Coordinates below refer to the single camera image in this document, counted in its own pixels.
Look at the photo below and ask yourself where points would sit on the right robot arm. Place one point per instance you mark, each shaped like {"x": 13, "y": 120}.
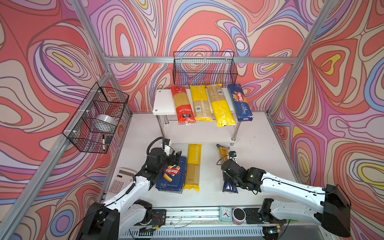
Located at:
{"x": 328, "y": 207}

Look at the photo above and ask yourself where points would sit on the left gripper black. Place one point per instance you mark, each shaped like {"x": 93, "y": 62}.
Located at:
{"x": 176, "y": 158}

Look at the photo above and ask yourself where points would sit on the red noodle bag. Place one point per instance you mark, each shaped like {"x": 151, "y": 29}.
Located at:
{"x": 183, "y": 107}

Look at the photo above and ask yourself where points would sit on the teal alarm clock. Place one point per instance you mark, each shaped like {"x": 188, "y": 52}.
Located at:
{"x": 225, "y": 214}

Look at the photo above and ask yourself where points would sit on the blue Barilla spaghetti box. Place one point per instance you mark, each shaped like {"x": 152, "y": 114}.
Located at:
{"x": 240, "y": 103}

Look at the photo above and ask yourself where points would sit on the black wire basket back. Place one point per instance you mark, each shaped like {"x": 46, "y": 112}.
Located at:
{"x": 193, "y": 68}

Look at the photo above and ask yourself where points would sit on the blue Barilla rigatoni box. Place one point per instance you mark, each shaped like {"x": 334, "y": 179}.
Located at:
{"x": 173, "y": 178}

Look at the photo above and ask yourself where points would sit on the dark blue spaghetti bag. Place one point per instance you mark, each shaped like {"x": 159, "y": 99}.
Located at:
{"x": 228, "y": 186}

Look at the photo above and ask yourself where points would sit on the black wire basket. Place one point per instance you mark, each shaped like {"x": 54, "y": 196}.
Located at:
{"x": 193, "y": 68}
{"x": 80, "y": 131}

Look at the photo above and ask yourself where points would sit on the black marker pen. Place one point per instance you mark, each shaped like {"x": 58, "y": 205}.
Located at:
{"x": 103, "y": 143}

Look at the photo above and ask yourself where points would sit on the yellow Pastatime spaghetti bag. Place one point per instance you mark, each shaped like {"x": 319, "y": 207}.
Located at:
{"x": 193, "y": 167}

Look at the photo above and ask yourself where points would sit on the white two-tier shelf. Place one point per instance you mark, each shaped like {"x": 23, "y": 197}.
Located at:
{"x": 198, "y": 133}

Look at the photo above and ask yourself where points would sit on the white calculator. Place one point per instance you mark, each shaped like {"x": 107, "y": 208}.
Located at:
{"x": 122, "y": 178}

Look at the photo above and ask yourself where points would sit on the pink round speaker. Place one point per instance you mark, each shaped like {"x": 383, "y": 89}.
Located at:
{"x": 239, "y": 216}

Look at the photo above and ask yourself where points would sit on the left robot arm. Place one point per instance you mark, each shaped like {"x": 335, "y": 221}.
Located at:
{"x": 108, "y": 220}

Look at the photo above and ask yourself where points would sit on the silver tape roll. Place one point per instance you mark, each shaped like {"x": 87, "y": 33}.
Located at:
{"x": 105, "y": 124}

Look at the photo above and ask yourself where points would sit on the black wire basket left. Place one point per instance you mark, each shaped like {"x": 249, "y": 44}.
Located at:
{"x": 80, "y": 131}

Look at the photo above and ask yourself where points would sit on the clear yellow-top spaghetti bag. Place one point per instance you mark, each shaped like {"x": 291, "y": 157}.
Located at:
{"x": 202, "y": 109}

